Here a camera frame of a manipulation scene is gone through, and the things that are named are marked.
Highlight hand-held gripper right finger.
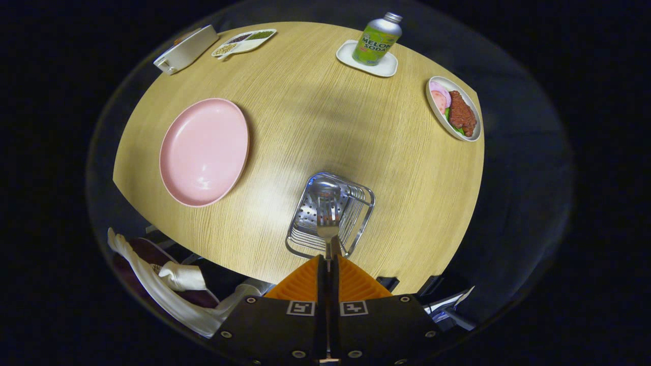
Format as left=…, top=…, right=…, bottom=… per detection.
left=331, top=254, right=443, bottom=364

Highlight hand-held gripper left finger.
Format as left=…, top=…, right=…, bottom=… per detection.
left=210, top=254, right=326, bottom=364

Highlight wooden handled fork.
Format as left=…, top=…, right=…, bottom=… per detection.
left=316, top=196, right=340, bottom=261

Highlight wooden handled spoon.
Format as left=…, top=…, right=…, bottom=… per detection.
left=311, top=180, right=341, bottom=205

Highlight crumpled white cloth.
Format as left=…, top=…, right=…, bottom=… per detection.
left=159, top=262, right=206, bottom=291

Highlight long white cloth strip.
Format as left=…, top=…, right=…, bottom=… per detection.
left=108, top=228, right=273, bottom=339

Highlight pink round plate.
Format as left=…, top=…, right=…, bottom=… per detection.
left=159, top=98, right=250, bottom=208

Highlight dark maroon seat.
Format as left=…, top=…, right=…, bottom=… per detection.
left=113, top=238, right=219, bottom=309

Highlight green lettuce leaf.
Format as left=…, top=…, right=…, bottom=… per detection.
left=445, top=107, right=466, bottom=136

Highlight white oval food plate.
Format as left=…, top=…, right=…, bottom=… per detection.
left=425, top=76, right=482, bottom=142

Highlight red-brown meat piece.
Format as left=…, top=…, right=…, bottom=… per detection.
left=449, top=90, right=478, bottom=137

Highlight pink ham slices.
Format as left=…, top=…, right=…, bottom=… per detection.
left=430, top=81, right=452, bottom=115

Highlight white square coaster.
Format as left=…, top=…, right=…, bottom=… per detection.
left=336, top=40, right=398, bottom=78

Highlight green soda bottle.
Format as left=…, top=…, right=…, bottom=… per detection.
left=352, top=12, right=403, bottom=67

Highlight white divided dish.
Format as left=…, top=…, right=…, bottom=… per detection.
left=212, top=28, right=278, bottom=62

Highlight cream white toaster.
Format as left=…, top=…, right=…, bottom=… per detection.
left=153, top=24, right=220, bottom=76

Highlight metal wire basket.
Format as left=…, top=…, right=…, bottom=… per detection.
left=285, top=171, right=376, bottom=259

